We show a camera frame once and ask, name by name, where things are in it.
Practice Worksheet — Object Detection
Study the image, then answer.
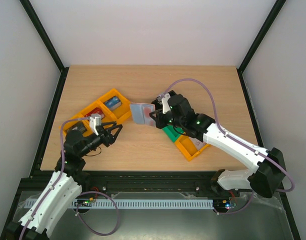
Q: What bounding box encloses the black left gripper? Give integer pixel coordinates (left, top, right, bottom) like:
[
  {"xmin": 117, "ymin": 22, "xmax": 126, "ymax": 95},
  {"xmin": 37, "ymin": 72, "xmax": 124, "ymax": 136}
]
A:
[{"xmin": 79, "ymin": 121, "xmax": 123, "ymax": 158}]

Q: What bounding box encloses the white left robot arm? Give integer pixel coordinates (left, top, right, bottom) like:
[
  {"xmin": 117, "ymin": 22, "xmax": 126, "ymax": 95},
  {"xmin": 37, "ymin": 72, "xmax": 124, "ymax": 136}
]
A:
[{"xmin": 5, "ymin": 119, "xmax": 123, "ymax": 240}]

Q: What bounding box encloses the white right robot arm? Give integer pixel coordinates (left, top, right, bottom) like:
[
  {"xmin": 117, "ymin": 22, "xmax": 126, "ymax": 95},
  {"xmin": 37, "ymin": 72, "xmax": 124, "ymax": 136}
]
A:
[{"xmin": 149, "ymin": 91, "xmax": 286, "ymax": 198}]

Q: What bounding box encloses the red card stack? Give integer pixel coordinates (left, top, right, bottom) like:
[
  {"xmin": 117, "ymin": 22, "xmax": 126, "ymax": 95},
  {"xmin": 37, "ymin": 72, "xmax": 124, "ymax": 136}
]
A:
[{"xmin": 84, "ymin": 107, "xmax": 105, "ymax": 119}]

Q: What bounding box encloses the blue card stack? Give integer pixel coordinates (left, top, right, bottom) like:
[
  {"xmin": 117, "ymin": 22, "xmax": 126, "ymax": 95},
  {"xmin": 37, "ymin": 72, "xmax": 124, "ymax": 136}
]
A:
[{"xmin": 103, "ymin": 95, "xmax": 122, "ymax": 112}]

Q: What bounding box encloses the black card stack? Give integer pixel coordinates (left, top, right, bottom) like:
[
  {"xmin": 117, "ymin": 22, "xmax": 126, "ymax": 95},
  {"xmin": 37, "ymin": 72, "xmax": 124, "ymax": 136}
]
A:
[{"xmin": 64, "ymin": 121, "xmax": 87, "ymax": 136}]

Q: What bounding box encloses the pale pink card stack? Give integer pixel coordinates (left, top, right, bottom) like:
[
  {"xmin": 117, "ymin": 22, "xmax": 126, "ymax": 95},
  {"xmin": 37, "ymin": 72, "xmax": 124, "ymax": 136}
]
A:
[{"xmin": 191, "ymin": 138, "xmax": 206, "ymax": 151}]

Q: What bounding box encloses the black storage bin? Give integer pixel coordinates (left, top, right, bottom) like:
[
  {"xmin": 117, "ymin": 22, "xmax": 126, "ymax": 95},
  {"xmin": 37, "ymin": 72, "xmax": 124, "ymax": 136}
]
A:
[{"xmin": 151, "ymin": 90, "xmax": 177, "ymax": 108}]

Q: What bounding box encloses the green storage bin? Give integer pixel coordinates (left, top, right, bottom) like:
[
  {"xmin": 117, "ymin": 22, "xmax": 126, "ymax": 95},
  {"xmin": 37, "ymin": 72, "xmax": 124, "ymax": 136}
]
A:
[{"xmin": 162, "ymin": 125, "xmax": 184, "ymax": 143}]

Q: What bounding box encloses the yellow triple storage bin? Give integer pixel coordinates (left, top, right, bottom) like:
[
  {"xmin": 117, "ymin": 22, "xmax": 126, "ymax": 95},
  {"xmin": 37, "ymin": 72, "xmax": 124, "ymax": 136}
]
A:
[{"xmin": 59, "ymin": 88, "xmax": 131, "ymax": 137}]

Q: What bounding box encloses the yellow single storage bin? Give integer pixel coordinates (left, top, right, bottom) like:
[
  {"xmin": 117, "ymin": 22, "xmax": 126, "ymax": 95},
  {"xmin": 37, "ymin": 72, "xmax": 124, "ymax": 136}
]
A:
[{"xmin": 174, "ymin": 135, "xmax": 210, "ymax": 162}]

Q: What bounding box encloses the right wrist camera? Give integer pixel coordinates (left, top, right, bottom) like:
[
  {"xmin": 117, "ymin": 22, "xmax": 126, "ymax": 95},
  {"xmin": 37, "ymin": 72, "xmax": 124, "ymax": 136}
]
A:
[{"xmin": 162, "ymin": 95, "xmax": 171, "ymax": 114}]

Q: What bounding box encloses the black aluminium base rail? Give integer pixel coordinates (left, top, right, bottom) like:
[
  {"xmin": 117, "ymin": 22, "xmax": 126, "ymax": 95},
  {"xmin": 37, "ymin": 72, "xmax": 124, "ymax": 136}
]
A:
[{"xmin": 17, "ymin": 170, "xmax": 284, "ymax": 198}]

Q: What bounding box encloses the purple floor cable loop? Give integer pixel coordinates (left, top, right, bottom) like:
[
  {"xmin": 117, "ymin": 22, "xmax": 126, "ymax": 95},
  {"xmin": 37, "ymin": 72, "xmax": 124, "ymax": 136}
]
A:
[{"xmin": 74, "ymin": 191, "xmax": 121, "ymax": 236}]

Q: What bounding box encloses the white slotted cable duct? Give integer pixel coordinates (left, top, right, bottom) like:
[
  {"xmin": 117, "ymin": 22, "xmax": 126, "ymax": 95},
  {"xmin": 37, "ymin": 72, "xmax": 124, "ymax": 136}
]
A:
[{"xmin": 24, "ymin": 198, "xmax": 214, "ymax": 210}]

